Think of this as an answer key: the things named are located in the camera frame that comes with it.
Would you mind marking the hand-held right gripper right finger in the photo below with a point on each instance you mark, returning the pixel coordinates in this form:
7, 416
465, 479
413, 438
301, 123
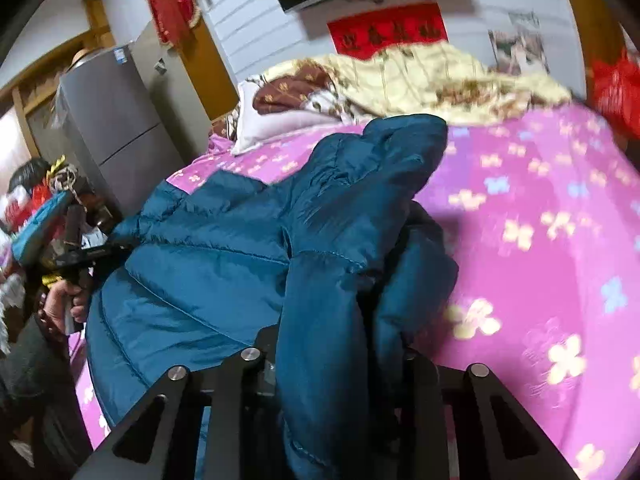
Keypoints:
425, 400

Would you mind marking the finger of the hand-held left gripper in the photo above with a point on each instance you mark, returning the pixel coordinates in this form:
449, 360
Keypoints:
112, 250

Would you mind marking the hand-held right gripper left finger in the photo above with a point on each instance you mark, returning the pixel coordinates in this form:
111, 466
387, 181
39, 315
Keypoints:
250, 377

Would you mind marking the teal down jacket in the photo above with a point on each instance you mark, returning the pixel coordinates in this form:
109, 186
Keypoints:
225, 260

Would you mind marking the person's left forearm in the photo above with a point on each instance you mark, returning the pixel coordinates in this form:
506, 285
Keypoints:
30, 370

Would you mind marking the person's left hand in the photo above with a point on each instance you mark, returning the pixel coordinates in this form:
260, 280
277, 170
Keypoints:
57, 310

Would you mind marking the colourful clutter pile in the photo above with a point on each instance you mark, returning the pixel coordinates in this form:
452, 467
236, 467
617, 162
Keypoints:
20, 205

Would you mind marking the grey refrigerator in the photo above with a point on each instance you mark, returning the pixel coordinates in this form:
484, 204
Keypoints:
115, 125

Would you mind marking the pink floral bedsheet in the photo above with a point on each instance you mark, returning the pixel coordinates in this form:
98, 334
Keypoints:
525, 260

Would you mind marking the white pillow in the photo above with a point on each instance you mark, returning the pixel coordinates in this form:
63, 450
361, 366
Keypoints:
270, 127

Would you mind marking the brown wooden panel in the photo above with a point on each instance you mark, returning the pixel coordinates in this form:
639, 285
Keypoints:
210, 75
575, 0

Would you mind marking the brown floral pillow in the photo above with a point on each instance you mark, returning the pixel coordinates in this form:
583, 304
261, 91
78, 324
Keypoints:
285, 92

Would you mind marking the red hanging decoration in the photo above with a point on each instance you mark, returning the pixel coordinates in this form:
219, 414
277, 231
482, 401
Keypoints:
167, 0

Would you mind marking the cream floral quilt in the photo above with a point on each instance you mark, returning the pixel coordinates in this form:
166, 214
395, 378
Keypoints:
425, 85

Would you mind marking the red plastic bag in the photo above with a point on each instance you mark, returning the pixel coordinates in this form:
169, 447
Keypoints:
620, 90

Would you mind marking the wooden cabinet frame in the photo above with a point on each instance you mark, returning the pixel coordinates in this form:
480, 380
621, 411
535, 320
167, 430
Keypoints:
97, 15

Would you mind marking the red wall banner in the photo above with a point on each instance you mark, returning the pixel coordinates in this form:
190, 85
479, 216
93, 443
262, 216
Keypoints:
390, 32

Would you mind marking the wall poster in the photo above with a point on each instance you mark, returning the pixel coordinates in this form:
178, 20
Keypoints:
520, 50

